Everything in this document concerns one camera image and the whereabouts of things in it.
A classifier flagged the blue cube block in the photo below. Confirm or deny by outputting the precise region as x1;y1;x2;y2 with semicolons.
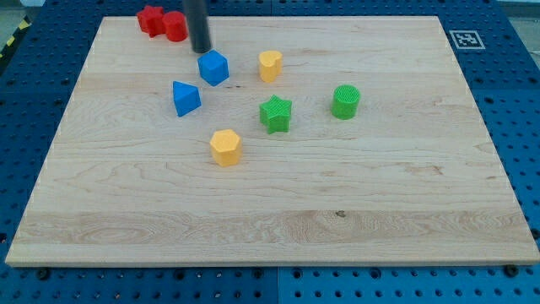
197;50;230;86

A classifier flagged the red star block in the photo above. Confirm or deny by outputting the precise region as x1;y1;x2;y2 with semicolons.
137;5;165;37

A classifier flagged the green star block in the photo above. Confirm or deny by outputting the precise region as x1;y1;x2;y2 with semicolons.
259;95;292;134

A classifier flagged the light wooden board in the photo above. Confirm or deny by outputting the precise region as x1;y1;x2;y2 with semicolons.
6;16;539;268

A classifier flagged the yellow hexagon block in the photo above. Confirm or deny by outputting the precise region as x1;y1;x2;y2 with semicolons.
210;129;242;166

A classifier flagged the green cylinder block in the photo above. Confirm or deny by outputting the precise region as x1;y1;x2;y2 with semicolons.
331;84;361;120

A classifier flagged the yellow heart block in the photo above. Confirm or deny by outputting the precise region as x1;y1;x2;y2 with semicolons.
258;50;283;83

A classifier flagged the blue triangular prism block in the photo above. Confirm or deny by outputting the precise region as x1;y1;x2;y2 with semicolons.
172;81;202;117

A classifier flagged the red cylinder block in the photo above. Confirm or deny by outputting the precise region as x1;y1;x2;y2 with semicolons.
162;11;188;42

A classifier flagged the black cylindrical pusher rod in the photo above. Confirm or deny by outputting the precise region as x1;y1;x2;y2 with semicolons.
183;0;212;54

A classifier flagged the white fiducial marker tag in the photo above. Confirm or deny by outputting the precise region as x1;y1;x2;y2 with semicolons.
449;30;485;51

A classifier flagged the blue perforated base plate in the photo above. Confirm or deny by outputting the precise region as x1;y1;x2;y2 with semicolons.
1;1;539;303

